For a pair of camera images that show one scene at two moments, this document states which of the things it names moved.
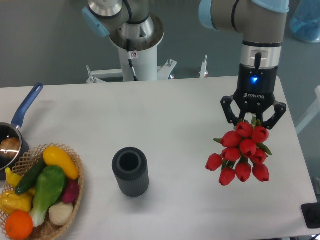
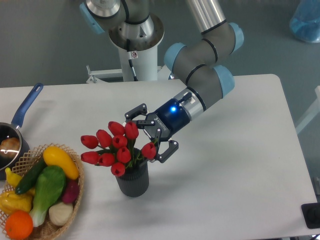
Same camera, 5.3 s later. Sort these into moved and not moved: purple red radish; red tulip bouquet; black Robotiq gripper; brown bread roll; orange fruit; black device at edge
Moved: black Robotiq gripper; red tulip bouquet
Not moved: black device at edge; orange fruit; purple red radish; brown bread roll
